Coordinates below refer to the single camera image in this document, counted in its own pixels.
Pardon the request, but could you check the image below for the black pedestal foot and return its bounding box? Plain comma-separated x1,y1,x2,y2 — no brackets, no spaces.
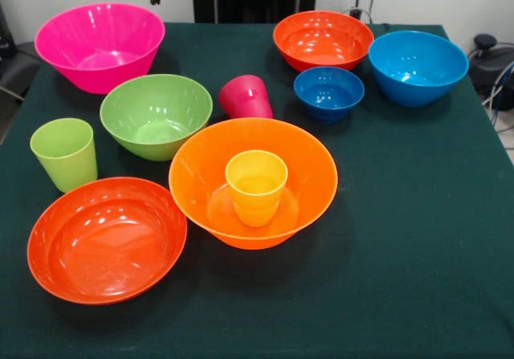
0,41,39,95
467,33,514,95

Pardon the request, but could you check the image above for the light blue bowl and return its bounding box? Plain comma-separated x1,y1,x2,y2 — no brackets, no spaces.
367,30,470,108

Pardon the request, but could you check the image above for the green bowl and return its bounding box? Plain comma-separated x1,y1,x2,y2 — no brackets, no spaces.
99,73,214,162

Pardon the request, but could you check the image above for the small dark blue bowl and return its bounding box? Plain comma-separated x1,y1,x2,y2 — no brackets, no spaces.
292,66,365,125

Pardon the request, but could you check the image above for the yellow cup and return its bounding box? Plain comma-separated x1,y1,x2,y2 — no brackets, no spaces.
224,149,289,228

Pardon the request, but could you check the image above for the black equipment box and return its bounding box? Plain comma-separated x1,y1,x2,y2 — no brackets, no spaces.
0,3,17,59

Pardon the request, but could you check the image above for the red-orange bowl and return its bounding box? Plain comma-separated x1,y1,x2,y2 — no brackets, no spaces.
27,177,189,306
272,10,375,73

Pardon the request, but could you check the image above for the light green cup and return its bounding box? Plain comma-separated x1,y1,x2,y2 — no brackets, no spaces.
29,117,99,194

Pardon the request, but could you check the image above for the large pink bowl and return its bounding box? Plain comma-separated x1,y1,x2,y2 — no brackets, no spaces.
34,2,166,95

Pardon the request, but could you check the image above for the raspberry red cup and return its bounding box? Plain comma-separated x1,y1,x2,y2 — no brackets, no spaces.
218,74,275,120

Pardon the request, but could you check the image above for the tangle of floor cables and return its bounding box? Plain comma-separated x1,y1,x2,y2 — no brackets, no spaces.
479,41,514,127

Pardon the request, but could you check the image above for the dark green table cloth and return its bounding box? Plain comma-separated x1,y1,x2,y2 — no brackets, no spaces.
0,22,514,359

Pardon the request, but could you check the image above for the large orange bowl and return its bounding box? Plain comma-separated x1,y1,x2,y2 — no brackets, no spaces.
168,117,340,251

